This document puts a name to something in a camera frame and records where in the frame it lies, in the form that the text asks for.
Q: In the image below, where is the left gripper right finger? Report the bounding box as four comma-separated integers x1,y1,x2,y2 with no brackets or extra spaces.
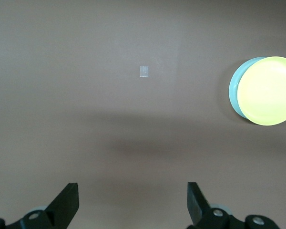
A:
186,182,245,229

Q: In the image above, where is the pale green round plate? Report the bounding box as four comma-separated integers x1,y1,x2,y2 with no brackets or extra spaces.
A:
228,56,269,119

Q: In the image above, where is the small clear tape piece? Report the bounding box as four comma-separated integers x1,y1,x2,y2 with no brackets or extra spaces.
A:
139,65,150,78

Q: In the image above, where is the yellow round plate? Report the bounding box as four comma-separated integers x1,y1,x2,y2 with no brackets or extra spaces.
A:
237,56,286,126

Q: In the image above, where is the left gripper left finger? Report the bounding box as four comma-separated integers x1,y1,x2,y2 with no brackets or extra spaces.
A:
5,183,80,229

